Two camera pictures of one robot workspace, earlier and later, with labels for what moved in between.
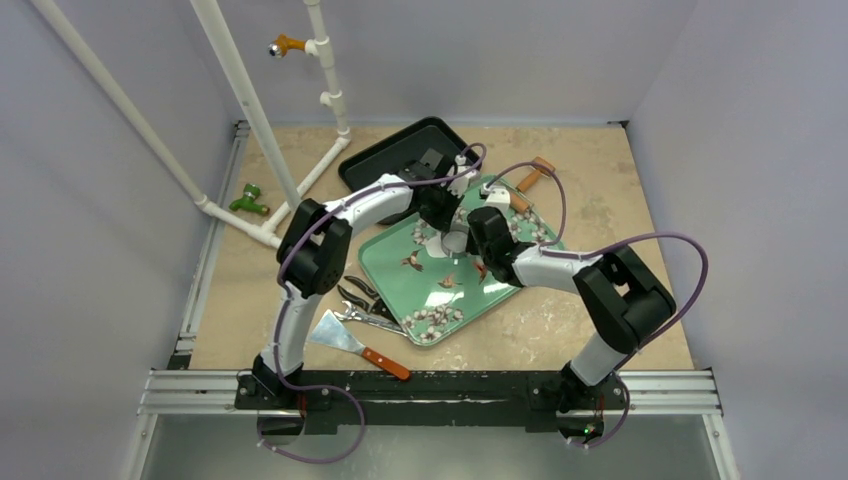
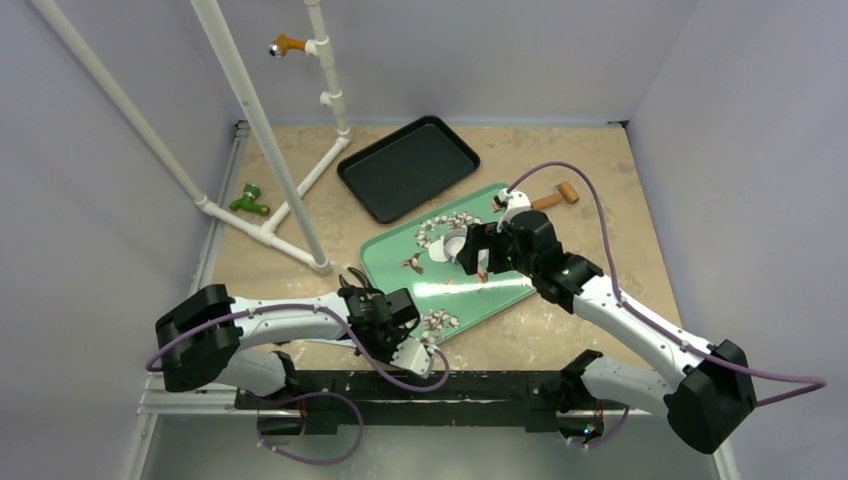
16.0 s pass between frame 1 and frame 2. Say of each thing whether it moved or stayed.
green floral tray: stayed
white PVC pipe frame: stayed
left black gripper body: moved
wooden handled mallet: moved
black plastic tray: stayed
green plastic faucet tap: stayed
